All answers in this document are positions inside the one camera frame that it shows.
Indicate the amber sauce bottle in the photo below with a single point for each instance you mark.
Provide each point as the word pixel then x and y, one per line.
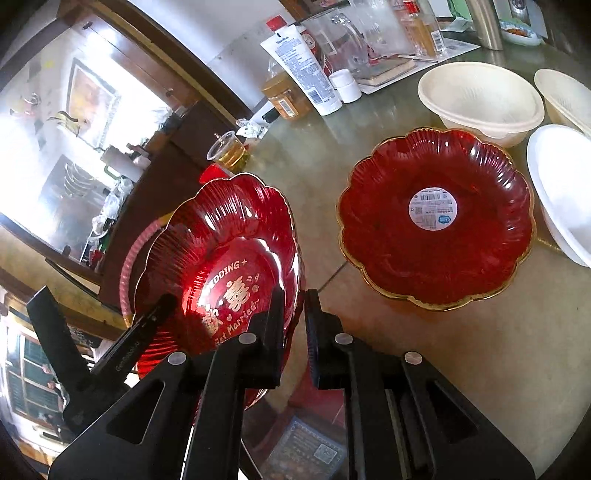
pixel 424 29

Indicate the brown book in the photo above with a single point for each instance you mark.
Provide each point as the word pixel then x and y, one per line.
pixel 385 71

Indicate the large white foam bowl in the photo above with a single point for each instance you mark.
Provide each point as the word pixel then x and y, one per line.
pixel 558 160

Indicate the stainless steel thermos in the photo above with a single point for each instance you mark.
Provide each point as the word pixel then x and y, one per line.
pixel 486 23

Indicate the large red scalloped plate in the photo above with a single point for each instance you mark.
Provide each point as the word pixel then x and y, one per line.
pixel 438 218

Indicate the small cream plastic bowl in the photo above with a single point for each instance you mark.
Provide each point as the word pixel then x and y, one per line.
pixel 567 100

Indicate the clear plastic bag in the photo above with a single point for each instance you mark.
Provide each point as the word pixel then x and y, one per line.
pixel 381 28

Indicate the peanut butter jar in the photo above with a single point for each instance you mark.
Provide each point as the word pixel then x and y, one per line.
pixel 286 97

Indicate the small white pill bottle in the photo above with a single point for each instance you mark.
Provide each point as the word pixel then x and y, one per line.
pixel 346 86

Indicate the white lotion tube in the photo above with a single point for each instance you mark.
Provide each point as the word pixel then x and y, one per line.
pixel 288 47

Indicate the plastic cup of tea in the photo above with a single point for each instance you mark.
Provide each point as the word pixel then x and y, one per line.
pixel 229 152

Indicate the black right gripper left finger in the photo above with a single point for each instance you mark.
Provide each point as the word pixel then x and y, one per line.
pixel 184 419

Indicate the small dish of food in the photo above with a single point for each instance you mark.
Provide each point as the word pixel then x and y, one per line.
pixel 519 34

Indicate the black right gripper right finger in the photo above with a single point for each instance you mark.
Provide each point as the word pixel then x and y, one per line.
pixel 404 418

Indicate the small red wedding plate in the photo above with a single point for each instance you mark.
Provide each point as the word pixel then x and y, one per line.
pixel 221 254

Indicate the large cream plastic bowl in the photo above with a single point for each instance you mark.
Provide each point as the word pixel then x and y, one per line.
pixel 491 102

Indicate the clear glass pitcher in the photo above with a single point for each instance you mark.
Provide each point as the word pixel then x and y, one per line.
pixel 340 40

